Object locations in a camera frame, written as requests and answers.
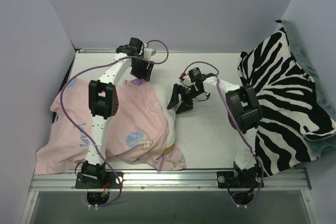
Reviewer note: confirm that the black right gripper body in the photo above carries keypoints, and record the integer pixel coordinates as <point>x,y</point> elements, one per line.
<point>182,95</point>

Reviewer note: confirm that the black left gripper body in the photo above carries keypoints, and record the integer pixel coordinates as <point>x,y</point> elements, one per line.
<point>142,70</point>

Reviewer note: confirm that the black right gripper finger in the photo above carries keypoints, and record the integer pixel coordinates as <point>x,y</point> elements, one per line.
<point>174,97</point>
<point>184,107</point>

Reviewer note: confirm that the white pillow yellow trim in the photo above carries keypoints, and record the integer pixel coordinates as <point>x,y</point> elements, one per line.
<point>163,94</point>

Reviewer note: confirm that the pink pillowcase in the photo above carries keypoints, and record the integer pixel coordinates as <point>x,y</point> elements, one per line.
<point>136,134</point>

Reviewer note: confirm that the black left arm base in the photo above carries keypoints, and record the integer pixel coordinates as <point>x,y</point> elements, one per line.
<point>109,181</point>

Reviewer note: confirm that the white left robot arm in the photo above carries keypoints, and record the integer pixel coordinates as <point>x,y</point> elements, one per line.
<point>104,103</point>

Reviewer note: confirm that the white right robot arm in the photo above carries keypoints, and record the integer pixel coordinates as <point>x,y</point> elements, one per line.
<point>243,109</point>

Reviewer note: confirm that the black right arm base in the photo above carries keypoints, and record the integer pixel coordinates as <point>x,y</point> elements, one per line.
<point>229,179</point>

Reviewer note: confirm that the zebra print pillow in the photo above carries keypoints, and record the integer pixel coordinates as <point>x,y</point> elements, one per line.
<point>286,96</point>

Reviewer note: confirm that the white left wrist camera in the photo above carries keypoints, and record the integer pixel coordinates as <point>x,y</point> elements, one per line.
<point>148,53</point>

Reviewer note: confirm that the aluminium front rail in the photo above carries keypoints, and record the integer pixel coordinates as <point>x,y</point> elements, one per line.
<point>183,180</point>

